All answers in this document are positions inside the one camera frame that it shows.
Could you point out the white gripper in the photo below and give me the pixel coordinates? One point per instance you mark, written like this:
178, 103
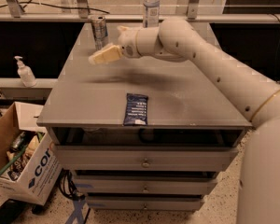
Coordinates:
128, 43

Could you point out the silver redbull can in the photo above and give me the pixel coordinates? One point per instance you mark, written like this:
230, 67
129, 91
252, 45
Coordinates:
99, 30

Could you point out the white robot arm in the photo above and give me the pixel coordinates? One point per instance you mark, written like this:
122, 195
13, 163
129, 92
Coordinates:
255, 96

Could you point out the blue rxbar blueberry wrapper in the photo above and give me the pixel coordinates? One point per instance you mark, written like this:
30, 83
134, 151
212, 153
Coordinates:
136, 110

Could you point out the clear plastic water bottle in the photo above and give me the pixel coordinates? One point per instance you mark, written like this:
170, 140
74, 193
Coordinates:
151, 13

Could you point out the grey drawer cabinet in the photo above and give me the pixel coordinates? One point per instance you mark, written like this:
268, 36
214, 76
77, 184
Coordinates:
86, 107

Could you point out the white pump dispenser bottle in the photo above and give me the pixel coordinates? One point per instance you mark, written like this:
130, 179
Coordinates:
25, 73

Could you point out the top grey drawer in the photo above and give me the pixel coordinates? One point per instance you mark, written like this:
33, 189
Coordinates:
196, 159

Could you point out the grey drawer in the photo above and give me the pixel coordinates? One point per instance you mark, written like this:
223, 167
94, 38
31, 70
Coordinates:
144, 203
196, 159
144, 185

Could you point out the green stick in box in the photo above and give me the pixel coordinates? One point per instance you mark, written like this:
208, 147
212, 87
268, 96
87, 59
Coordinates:
13, 160

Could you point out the middle grey drawer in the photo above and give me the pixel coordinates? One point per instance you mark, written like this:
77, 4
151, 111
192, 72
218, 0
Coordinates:
144, 185

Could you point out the white cardboard box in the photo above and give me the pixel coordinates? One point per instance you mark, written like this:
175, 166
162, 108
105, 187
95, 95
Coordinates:
41, 168

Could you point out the bottom grey drawer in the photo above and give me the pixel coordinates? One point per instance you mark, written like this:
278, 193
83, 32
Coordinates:
144, 203

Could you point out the metal railing frame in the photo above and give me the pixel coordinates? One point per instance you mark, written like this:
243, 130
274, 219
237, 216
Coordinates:
212, 11

